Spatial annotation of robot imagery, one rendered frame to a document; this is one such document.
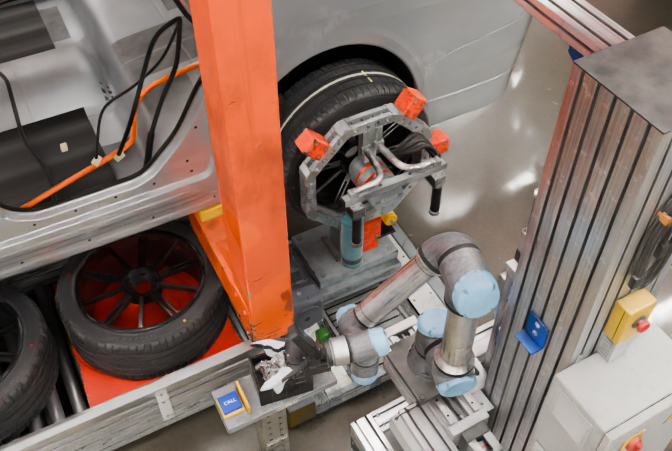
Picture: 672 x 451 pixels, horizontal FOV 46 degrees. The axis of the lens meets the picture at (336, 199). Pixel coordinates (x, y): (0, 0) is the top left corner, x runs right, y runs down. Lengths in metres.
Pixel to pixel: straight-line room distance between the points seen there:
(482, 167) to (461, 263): 2.38
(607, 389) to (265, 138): 1.11
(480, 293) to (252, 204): 0.77
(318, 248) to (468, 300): 1.71
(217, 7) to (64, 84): 1.71
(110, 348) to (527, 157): 2.47
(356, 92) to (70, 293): 1.36
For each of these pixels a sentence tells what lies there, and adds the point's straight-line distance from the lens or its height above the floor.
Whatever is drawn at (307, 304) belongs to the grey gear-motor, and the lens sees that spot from 3.18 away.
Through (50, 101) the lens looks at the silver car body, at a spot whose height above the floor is 0.86.
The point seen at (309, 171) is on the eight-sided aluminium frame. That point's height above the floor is 0.98.
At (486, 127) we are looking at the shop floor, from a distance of 4.56.
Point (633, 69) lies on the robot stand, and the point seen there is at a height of 2.03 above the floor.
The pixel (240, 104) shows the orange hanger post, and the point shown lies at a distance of 2.08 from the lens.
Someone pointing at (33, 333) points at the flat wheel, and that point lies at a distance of 3.17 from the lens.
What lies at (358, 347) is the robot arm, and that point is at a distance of 2.05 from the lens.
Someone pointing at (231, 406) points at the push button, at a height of 0.48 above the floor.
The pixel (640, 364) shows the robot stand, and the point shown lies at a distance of 2.19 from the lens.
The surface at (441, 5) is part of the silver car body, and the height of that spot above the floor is 1.35.
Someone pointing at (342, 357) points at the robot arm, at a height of 1.24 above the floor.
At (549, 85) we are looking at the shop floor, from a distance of 4.94.
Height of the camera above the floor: 2.98
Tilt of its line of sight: 47 degrees down
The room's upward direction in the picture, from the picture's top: straight up
